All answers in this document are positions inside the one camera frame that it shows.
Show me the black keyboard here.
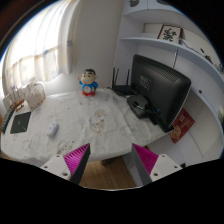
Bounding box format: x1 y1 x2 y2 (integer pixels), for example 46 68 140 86
0 108 15 133

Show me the white curtain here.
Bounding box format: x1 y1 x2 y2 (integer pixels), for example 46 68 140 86
0 0 81 97

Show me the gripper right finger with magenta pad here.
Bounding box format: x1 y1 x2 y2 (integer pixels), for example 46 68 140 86
131 144 182 186

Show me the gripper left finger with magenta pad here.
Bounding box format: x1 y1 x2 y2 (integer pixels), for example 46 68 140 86
41 144 91 184

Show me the white wall shelf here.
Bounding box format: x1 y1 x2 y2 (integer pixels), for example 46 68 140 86
120 37 224 128

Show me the white patterned tablecloth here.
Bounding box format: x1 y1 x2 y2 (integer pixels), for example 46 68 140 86
1 88 165 166

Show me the cartoon boy figurine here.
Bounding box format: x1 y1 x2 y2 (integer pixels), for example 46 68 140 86
78 68 98 96

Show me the red booklet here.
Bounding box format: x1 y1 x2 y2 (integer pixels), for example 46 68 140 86
170 109 195 143

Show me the black wifi router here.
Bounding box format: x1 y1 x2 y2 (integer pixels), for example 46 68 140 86
112 69 136 96

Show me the white fabric bag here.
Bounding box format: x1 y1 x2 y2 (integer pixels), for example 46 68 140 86
23 82 46 110

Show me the black computer monitor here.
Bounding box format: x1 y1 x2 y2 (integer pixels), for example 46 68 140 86
127 55 191 133

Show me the framed calligraphy picture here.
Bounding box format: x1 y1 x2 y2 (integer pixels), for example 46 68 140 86
158 25 183 43

